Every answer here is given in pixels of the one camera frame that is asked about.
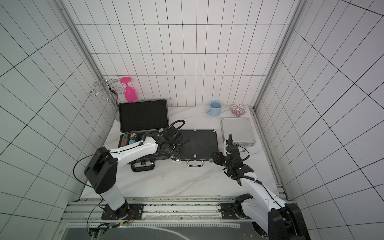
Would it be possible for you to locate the silver aluminium poker case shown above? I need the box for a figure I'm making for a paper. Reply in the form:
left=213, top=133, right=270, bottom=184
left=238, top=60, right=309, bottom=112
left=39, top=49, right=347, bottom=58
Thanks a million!
left=221, top=118, right=256, bottom=148

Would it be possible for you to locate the black poker case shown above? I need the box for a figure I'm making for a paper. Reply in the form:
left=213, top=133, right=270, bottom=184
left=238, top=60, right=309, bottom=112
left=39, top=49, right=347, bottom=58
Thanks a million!
left=119, top=99, right=171, bottom=173
left=171, top=129, right=219, bottom=167

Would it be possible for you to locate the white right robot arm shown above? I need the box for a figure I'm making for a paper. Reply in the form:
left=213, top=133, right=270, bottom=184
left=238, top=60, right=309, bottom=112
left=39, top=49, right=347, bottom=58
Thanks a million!
left=214, top=145, right=311, bottom=240

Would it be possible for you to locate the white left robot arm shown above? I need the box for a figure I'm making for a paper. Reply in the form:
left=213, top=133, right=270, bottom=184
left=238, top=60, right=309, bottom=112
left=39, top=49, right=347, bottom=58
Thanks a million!
left=84, top=126, right=181, bottom=220

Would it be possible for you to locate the patterned small bowl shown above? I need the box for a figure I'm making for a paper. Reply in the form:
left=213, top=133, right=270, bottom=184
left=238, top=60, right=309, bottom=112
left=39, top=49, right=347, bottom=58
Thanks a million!
left=230, top=104, right=247, bottom=117

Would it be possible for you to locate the light blue mug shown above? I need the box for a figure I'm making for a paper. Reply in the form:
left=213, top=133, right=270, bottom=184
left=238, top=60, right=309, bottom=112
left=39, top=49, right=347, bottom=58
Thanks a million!
left=206, top=101, right=222, bottom=117

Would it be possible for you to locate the pink plastic goblet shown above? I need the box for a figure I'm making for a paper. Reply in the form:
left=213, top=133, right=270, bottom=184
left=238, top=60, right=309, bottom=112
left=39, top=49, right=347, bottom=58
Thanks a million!
left=120, top=77, right=138, bottom=103

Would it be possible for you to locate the aluminium mounting rail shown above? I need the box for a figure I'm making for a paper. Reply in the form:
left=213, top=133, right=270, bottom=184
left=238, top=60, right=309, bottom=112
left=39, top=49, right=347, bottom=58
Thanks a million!
left=62, top=196, right=251, bottom=228

